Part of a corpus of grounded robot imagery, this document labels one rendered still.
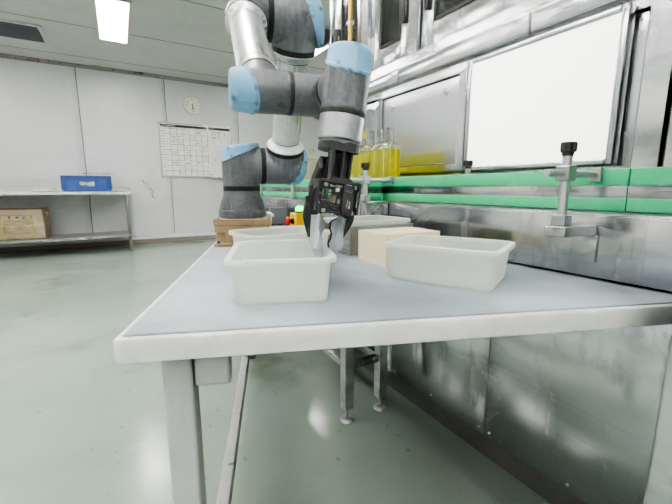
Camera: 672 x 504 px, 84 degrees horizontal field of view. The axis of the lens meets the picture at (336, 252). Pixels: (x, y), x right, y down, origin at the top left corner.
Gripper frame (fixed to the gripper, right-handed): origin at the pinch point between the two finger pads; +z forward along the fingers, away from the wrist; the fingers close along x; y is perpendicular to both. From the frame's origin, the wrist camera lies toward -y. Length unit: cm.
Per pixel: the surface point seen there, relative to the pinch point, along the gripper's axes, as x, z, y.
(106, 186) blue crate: -226, 14, -536
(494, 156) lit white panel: 55, -29, -37
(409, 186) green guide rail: 35, -18, -49
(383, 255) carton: 16.6, 0.6, -14.1
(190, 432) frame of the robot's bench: -18.7, 24.2, 14.8
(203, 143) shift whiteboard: -113, -76, -640
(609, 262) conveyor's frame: 53, -5, 8
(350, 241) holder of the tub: 12.5, -0.1, -29.4
